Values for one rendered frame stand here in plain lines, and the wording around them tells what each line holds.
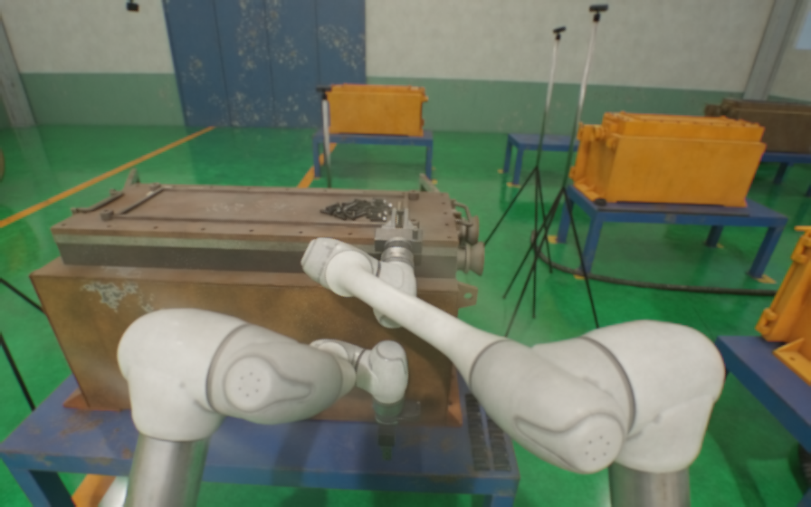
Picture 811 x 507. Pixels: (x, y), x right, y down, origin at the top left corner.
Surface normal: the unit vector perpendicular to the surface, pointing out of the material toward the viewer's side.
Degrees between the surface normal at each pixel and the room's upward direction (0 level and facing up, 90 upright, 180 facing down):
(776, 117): 90
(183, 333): 22
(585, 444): 75
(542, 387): 32
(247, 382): 50
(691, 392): 68
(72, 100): 90
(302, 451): 0
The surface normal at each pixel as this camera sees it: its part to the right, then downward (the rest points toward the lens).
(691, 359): 0.29, -0.44
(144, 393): -0.29, -0.06
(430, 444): 0.03, -0.89
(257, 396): -0.11, -0.28
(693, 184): 0.00, 0.46
